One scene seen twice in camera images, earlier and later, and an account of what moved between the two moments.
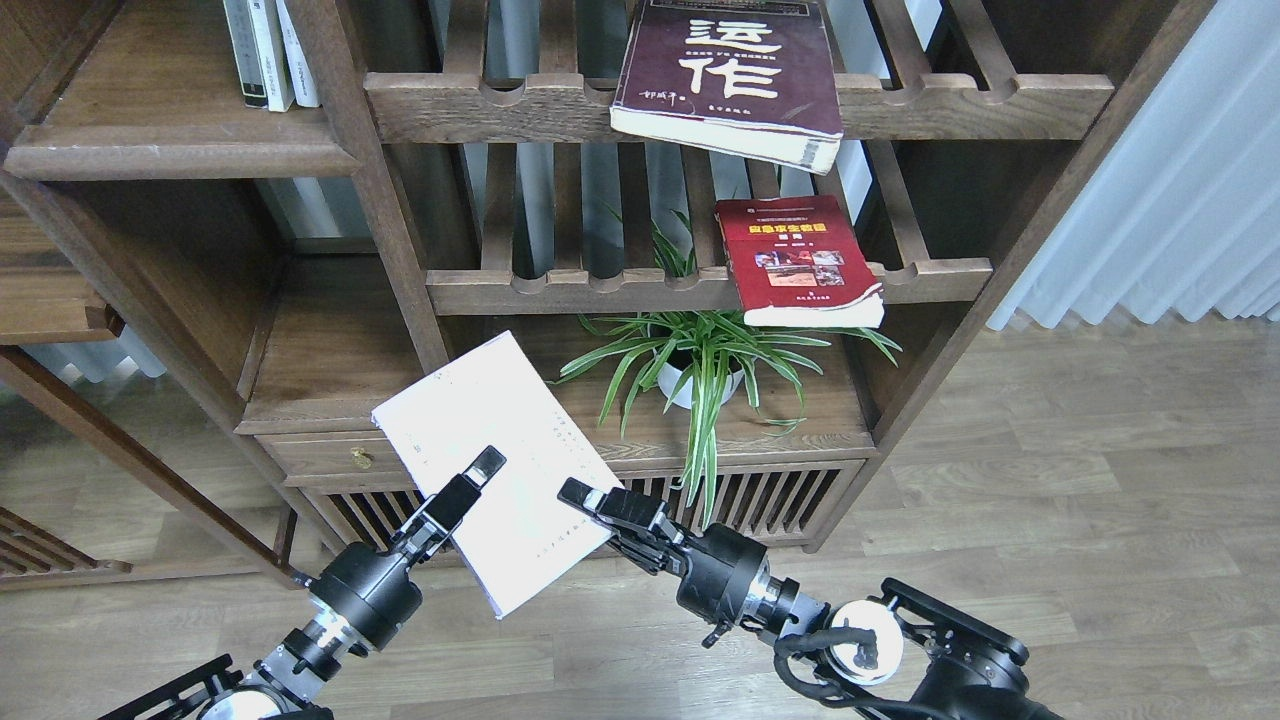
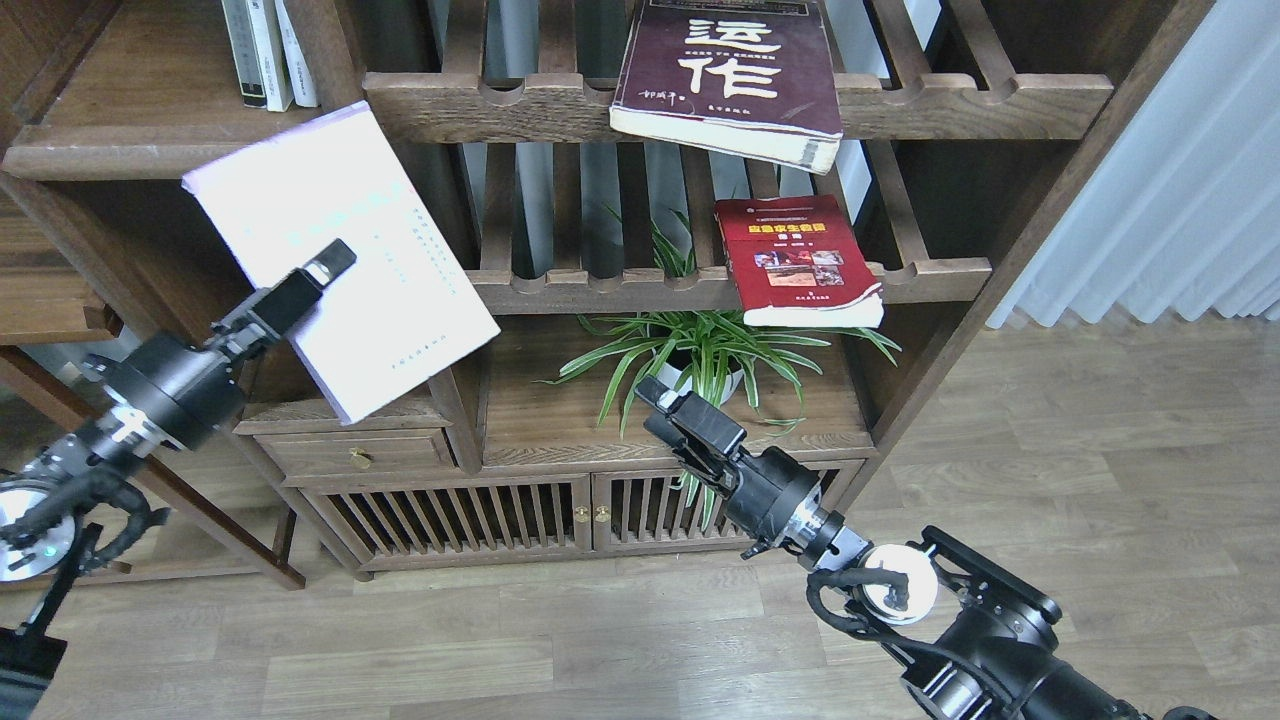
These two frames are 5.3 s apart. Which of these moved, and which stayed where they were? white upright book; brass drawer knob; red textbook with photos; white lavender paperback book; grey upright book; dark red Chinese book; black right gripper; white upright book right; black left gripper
Moved: black right gripper; white lavender paperback book; black left gripper
Stayed: white upright book right; brass drawer knob; red textbook with photos; grey upright book; white upright book; dark red Chinese book
